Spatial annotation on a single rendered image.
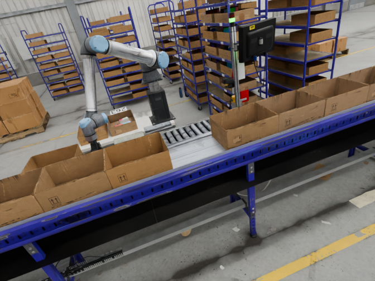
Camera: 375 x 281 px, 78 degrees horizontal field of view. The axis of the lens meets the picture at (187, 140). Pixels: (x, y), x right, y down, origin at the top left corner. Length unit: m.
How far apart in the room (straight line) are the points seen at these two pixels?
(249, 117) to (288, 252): 1.10
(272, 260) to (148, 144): 1.30
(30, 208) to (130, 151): 0.66
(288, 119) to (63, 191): 1.50
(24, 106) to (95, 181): 4.44
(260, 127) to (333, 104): 0.61
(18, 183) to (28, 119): 4.03
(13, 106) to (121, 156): 4.30
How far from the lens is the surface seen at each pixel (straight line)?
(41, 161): 2.38
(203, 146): 1.72
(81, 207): 1.50
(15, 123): 5.92
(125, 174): 1.46
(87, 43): 1.99
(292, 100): 2.13
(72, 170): 1.78
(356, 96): 2.16
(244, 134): 1.60
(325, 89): 2.35
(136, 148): 1.71
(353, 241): 2.36
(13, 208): 1.63
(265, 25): 2.47
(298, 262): 2.14
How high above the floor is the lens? 1.79
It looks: 30 degrees down
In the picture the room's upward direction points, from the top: 11 degrees counter-clockwise
